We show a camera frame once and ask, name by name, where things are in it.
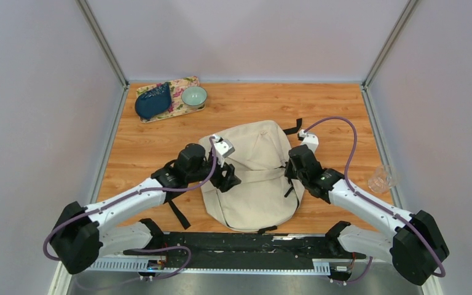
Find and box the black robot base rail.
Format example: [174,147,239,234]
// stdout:
[147,232,358,270]

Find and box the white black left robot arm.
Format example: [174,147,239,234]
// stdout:
[42,136,241,274]

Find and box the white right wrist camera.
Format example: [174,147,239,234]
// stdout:
[297,129,319,153]

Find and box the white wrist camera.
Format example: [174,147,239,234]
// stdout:
[209,134,235,168]
[297,129,319,153]

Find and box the cream canvas backpack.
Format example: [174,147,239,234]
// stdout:
[200,120,305,232]

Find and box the dark blue leaf-shaped dish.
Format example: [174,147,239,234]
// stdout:
[135,82,172,120]

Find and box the clear glass cup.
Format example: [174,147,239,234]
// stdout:
[368,165,399,194]

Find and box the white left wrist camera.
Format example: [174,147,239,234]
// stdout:
[209,134,235,168]

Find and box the floral pattern tray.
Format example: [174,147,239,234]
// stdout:
[135,76,204,123]

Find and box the light green ceramic bowl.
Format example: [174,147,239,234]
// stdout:
[181,86,208,108]

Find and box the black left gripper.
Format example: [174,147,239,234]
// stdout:
[186,151,241,192]

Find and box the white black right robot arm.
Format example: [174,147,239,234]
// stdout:
[285,145,450,286]

